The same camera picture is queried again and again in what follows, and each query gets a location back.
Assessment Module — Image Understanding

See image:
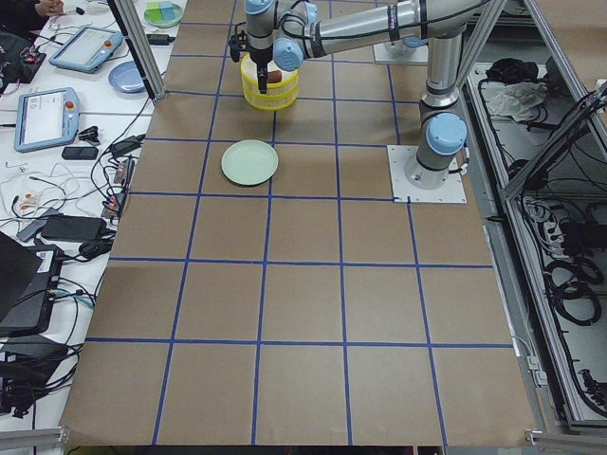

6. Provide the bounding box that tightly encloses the black phone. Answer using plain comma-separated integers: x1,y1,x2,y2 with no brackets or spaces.
62,146,99,161

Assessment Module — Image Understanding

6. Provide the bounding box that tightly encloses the brown bun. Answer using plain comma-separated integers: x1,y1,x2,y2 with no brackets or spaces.
267,70,283,83

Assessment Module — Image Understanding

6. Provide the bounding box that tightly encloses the aluminium frame post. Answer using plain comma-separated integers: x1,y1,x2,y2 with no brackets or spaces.
108,0,165,103

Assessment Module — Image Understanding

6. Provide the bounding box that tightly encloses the pale green plate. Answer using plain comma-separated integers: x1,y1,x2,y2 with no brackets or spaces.
221,139,279,186

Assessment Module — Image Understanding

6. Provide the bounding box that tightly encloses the teach pendant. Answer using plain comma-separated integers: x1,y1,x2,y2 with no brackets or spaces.
14,87,80,153
49,27,123,73

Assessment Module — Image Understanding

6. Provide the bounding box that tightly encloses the upper teach pendant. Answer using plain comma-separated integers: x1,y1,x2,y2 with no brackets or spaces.
49,27,123,73

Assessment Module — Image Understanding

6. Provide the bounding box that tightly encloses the black power brick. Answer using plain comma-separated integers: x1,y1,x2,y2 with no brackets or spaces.
41,215,106,243

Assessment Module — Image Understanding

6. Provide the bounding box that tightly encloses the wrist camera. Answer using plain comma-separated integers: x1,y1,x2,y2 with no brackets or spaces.
229,30,248,63

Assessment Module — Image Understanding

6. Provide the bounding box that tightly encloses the lower teach pendant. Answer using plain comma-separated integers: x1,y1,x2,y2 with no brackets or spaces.
14,87,80,153

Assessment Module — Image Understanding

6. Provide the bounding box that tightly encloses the black power adapter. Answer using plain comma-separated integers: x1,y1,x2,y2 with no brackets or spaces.
146,33,175,46

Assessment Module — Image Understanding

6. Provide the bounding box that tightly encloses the blue plate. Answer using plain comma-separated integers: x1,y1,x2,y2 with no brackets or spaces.
108,61,145,94

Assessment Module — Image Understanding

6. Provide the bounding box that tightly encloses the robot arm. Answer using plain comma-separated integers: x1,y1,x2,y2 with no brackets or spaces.
230,1,493,173

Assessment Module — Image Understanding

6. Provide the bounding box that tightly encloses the green plate with blocks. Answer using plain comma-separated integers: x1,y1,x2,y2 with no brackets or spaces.
143,1,184,28

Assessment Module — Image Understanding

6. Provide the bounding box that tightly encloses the black laptop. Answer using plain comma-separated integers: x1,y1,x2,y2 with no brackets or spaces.
1,234,64,337

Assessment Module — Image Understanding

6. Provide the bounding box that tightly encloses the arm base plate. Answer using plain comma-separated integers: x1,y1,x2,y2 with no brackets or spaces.
387,145,467,204
373,42,428,66

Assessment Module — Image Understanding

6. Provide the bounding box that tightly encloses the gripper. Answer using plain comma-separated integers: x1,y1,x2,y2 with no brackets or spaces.
249,46,271,93

